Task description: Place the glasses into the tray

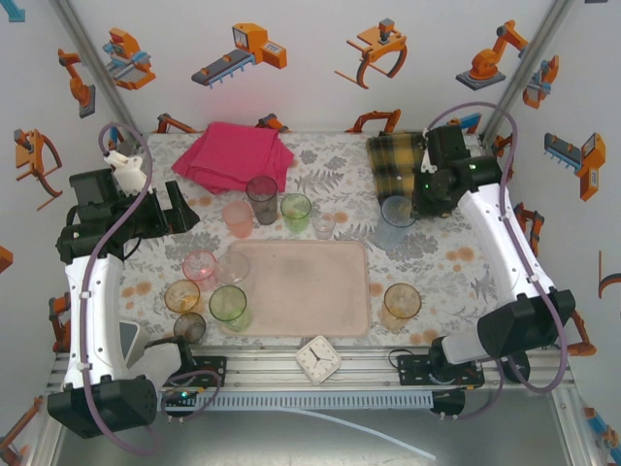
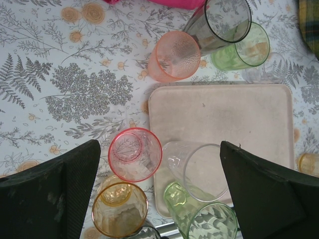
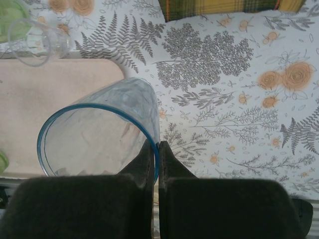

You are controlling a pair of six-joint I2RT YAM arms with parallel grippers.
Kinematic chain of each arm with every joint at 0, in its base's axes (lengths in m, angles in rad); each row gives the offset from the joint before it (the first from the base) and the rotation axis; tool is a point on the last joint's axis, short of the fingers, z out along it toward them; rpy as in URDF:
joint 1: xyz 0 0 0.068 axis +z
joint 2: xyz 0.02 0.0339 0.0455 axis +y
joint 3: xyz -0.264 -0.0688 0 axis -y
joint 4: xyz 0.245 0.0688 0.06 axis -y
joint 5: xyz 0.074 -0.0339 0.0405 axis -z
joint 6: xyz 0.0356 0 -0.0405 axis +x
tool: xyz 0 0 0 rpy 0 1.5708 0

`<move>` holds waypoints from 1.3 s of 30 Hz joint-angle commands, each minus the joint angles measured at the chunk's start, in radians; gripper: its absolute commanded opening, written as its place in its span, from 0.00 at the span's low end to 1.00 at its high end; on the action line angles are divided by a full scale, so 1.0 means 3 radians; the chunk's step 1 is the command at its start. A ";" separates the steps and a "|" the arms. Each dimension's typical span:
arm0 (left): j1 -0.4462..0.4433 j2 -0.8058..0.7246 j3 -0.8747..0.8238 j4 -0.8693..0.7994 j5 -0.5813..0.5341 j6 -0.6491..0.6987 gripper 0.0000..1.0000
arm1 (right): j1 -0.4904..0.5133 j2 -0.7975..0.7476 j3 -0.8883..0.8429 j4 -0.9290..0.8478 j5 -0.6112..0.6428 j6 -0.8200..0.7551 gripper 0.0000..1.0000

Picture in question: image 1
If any aluminium table frame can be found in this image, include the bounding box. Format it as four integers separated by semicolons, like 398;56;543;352
46;130;576;389

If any tall green plastic glass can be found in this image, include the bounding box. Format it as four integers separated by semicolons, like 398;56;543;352
208;284;253;334

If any small clear plastic glass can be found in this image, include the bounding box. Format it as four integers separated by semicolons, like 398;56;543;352
311;213;337;241

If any aluminium corner post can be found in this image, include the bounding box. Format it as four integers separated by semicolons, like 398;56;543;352
48;0;145;140
482;0;578;142

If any tall amber plastic glass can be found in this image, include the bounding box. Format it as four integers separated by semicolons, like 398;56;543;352
380;283;422;331

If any short grey plastic glass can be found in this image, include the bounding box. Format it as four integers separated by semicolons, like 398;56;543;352
173;312;208;345

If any floral patterned tablecloth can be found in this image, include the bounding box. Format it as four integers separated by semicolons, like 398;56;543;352
109;130;539;349

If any pink plastic tray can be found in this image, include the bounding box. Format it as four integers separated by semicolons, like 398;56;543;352
217;239;371;339

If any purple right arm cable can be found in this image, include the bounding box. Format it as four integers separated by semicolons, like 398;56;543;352
429;100;570;421

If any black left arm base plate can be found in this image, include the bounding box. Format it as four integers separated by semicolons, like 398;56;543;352
139;355;228;388

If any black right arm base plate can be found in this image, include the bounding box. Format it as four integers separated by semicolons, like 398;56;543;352
397;353;485;389

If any white slotted cable duct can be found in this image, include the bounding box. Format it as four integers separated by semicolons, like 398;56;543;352
154;391;434;412

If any black connector box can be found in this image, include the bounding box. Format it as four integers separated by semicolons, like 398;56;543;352
429;389;467;418

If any salmon orange plastic glass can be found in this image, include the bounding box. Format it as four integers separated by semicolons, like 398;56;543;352
221;201;255;239

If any yellow black plaid cloth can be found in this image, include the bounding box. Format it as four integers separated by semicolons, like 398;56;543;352
366;129;433;201

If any folded magenta cloth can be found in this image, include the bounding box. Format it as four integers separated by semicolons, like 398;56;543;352
171;120;296;195

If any short amber plastic glass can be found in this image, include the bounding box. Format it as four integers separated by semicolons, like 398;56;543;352
163;279;203;315

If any white square clock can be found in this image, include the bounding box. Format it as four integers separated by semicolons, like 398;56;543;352
294;334;343;387

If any tall grey plastic glass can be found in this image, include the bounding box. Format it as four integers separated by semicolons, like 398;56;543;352
245;174;279;226

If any circuit board with green light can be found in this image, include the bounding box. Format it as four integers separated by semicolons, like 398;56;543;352
161;386;201;410

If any blue plastic glass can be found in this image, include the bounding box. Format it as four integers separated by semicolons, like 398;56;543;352
371;195;418;251

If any short green plastic glass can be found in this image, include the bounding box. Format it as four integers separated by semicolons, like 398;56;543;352
279;192;312;233

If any pink plastic glass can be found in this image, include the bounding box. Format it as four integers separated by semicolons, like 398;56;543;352
181;250;219;292

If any black computer mouse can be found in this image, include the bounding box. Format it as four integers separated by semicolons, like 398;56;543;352
504;351;532;384

